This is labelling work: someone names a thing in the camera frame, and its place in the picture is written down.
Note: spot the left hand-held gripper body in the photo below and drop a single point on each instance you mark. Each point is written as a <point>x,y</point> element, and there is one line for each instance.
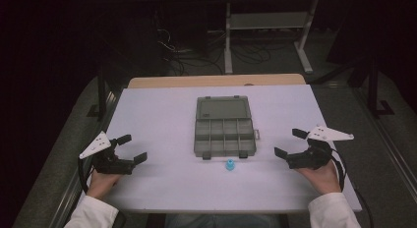
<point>109,162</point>

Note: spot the black metal stand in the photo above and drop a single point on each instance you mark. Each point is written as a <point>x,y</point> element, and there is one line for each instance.
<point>375,90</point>
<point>101,93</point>

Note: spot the person's left hand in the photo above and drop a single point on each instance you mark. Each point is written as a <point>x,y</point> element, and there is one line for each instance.
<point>101,183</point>

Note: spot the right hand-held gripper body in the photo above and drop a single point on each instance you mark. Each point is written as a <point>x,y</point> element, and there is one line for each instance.
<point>311,154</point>

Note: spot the white metal desk frame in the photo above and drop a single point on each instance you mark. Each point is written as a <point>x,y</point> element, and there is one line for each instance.
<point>268,21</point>

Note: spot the small blue plastic part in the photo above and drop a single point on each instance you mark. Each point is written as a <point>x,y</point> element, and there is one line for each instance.
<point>230,164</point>

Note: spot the grey plastic organizer box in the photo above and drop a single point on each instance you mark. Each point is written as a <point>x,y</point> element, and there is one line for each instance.
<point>224,128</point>

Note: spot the person's right hand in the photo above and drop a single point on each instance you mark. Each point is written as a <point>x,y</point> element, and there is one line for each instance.
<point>323,180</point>

